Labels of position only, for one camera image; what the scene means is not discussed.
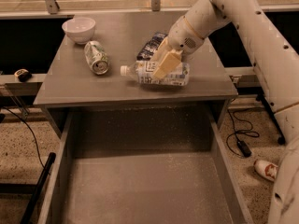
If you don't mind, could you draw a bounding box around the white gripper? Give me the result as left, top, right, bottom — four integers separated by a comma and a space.
150, 15, 205, 79

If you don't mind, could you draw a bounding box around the blue label plastic bottle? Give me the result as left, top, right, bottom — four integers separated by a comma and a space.
121, 61, 190, 87

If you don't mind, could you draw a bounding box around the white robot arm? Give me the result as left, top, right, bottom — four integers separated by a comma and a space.
152, 0, 299, 224

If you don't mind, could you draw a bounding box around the grey cabinet counter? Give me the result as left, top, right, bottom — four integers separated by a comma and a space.
35, 11, 237, 133

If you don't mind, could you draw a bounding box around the open grey top drawer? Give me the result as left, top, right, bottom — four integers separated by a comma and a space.
38, 105, 254, 224

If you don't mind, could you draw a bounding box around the blue white chip bag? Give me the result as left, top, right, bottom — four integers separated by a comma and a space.
136, 32, 167, 61

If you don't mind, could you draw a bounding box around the green white soda can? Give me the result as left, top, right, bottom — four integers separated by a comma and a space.
84, 40, 109, 76

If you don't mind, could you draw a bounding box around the white ceramic bowl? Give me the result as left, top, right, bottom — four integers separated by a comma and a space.
62, 17, 96, 44

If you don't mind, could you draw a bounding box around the black chair base leg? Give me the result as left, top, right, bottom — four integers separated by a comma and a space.
256, 93, 286, 145

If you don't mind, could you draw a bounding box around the black yellow tape measure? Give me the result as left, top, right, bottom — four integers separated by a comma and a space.
14, 69, 32, 82

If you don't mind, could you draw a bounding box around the white red sneaker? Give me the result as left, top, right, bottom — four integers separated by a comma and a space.
253, 160, 278, 182

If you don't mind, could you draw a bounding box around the black metal table leg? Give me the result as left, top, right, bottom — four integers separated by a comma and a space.
20, 152, 56, 224

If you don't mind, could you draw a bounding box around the black power cable with adapter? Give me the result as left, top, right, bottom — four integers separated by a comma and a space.
225, 107, 261, 158

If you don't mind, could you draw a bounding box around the black cable on left floor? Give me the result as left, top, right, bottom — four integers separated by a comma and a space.
0, 105, 50, 175

